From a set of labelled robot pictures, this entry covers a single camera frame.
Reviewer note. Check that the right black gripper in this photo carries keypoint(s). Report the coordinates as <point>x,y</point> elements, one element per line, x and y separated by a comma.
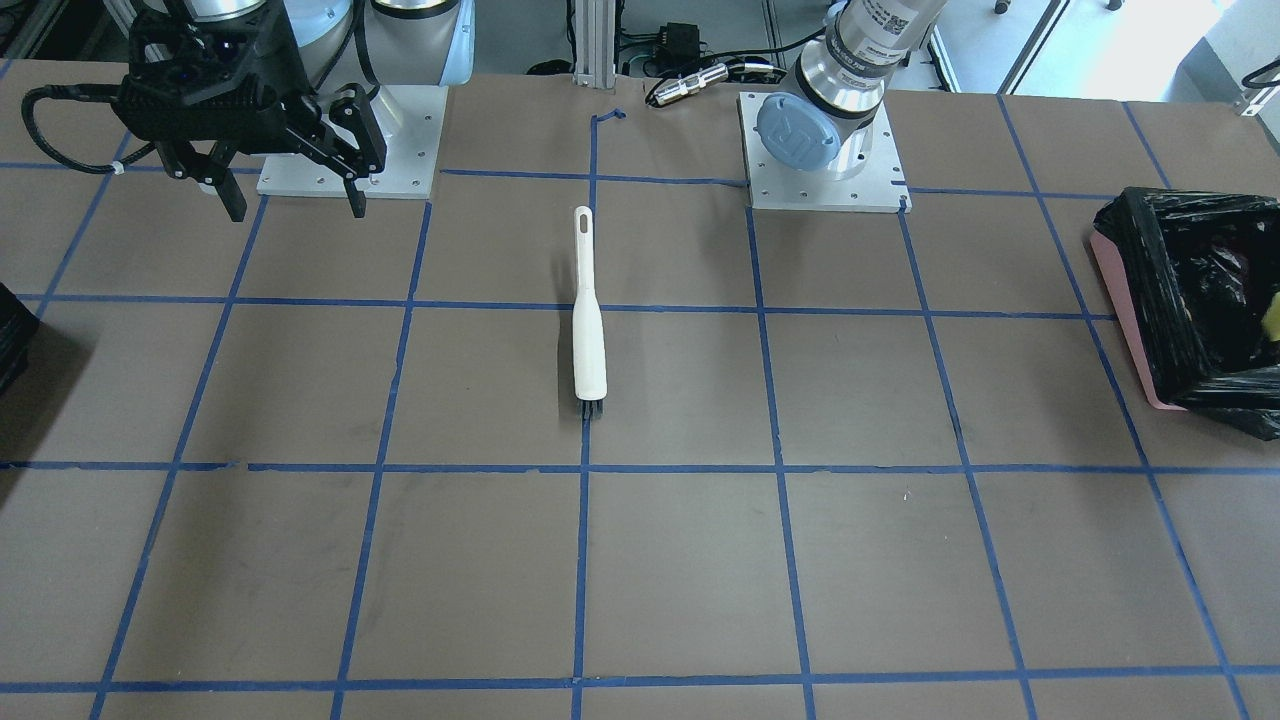
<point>352,120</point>

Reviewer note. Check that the beige hand brush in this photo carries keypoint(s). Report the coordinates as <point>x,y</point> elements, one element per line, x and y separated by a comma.
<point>588,337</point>

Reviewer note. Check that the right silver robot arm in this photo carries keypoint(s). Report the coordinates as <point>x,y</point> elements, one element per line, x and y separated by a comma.
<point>405,53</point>

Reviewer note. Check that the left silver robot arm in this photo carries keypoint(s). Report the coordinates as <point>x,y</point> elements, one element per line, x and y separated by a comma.
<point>844,73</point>

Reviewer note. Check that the black lined trash bin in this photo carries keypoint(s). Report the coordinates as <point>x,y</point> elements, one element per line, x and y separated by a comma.
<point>1193,279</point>

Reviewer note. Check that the black power box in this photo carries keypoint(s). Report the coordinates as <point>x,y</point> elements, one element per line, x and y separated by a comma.
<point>676,45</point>

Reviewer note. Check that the aluminium frame post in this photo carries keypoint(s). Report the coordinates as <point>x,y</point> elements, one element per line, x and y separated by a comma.
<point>594,25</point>

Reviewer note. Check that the metal cable connector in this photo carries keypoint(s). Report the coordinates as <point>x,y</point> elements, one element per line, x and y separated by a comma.
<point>669,91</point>

